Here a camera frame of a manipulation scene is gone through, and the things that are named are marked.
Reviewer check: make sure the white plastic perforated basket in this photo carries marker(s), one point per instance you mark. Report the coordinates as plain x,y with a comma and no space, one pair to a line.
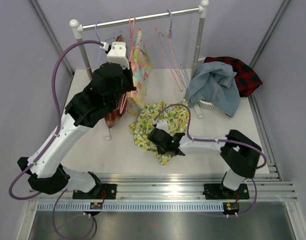
203,104

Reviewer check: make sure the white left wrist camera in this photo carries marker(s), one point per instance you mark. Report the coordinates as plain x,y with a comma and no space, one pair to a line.
116,53

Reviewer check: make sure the light blue denim garment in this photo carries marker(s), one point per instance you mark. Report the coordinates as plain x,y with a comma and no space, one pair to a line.
214,82

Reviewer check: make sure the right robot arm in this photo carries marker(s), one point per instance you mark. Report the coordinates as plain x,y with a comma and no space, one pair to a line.
239,152

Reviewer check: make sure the white metal clothes rack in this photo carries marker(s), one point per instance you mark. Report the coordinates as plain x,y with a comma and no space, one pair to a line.
78,29

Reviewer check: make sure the red black plaid skirt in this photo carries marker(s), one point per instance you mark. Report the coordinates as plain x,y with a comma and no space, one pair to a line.
246,79

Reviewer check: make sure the red beige checked garment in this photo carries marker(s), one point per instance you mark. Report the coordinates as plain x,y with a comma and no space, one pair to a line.
112,119

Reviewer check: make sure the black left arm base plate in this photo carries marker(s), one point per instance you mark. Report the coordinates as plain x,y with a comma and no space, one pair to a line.
106,191

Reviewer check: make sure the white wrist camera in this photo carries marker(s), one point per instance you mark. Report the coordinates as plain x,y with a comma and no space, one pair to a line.
116,53
161,124

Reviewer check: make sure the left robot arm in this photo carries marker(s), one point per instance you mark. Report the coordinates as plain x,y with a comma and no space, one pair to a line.
97,100

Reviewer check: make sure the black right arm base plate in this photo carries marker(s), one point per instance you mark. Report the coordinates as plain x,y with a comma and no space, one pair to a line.
216,191

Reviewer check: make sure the yellow green floral garment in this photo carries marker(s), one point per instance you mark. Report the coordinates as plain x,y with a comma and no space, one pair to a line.
176,117

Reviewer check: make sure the aluminium mounting rail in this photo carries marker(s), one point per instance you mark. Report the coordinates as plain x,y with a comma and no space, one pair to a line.
270,187

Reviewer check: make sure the pink wire hanger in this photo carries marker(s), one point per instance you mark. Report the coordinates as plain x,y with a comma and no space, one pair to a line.
169,52

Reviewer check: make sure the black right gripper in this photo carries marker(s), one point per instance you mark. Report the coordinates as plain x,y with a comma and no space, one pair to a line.
160,150

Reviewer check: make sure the white slotted cable duct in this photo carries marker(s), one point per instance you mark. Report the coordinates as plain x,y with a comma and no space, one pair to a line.
112,206

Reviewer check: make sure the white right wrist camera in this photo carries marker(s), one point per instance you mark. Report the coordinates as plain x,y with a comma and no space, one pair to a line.
161,124

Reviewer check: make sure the pastel tie-dye garment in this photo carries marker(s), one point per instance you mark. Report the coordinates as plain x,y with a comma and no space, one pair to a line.
141,66

